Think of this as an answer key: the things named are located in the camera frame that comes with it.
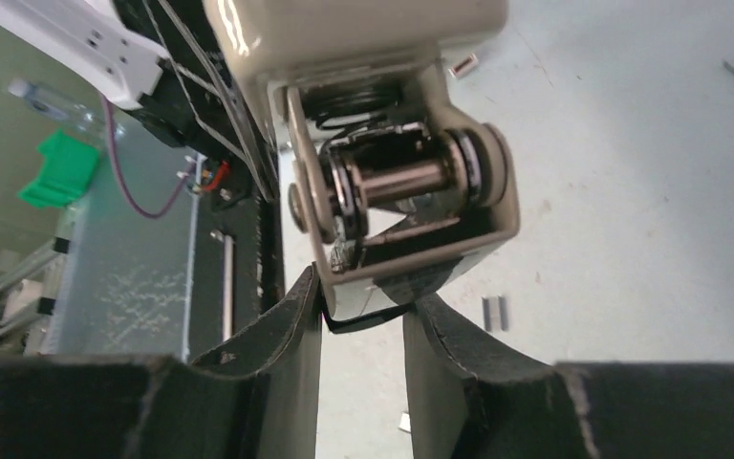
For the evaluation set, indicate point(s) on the green plastic bin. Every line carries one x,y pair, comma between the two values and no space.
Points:
66,173

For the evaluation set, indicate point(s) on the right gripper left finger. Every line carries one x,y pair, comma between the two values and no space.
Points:
253,396

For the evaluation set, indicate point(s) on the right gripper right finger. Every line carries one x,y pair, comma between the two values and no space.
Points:
471,396

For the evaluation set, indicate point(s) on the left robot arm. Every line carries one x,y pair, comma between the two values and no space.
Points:
88,38

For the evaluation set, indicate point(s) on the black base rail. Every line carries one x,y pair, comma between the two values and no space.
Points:
197,103

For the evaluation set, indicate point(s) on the open staple tray box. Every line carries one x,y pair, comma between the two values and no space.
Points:
464,67

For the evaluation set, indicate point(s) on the beige and black stapler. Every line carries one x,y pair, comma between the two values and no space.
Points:
399,191

